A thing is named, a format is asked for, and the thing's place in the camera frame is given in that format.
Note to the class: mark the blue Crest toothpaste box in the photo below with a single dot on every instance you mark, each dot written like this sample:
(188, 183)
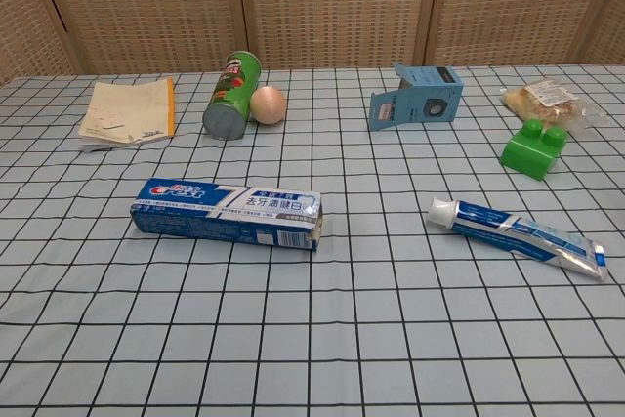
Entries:
(220, 212)

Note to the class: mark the blue white toothpaste tube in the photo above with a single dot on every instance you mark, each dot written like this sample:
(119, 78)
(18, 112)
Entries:
(488, 229)

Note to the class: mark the light blue carton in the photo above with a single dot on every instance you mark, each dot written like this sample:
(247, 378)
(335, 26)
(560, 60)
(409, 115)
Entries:
(415, 104)

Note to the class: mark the pink ball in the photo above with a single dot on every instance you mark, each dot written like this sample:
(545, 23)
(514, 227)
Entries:
(268, 105)

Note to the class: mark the green Pringles can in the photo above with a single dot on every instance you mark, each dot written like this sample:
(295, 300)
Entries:
(232, 95)

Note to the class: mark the blue checked tablecloth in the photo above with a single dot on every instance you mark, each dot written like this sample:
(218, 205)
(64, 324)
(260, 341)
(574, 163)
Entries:
(312, 329)

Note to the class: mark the woven wooden screen panel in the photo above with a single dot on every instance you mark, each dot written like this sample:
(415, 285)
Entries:
(337, 7)
(19, 21)
(146, 7)
(512, 7)
(610, 31)

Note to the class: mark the beige booklet with yellow edge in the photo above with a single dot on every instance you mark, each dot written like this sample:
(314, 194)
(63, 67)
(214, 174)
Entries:
(132, 109)

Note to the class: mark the green toy building block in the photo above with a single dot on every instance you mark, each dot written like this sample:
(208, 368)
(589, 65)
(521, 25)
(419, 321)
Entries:
(529, 155)

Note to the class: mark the bread in clear plastic bag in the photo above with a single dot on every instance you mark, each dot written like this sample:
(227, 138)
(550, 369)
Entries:
(537, 99)

